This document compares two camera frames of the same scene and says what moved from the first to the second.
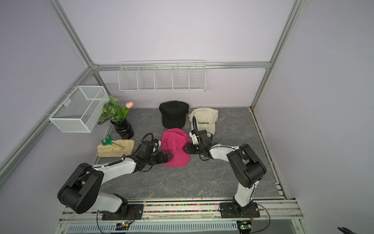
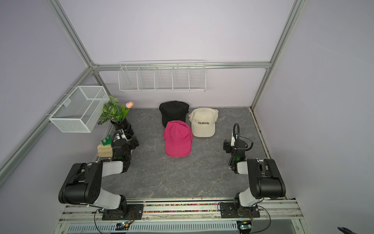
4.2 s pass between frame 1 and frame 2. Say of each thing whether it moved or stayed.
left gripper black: moved
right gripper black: moved
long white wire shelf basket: stayed
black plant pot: stayed
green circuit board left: stayed
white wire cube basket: stayed
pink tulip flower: stayed
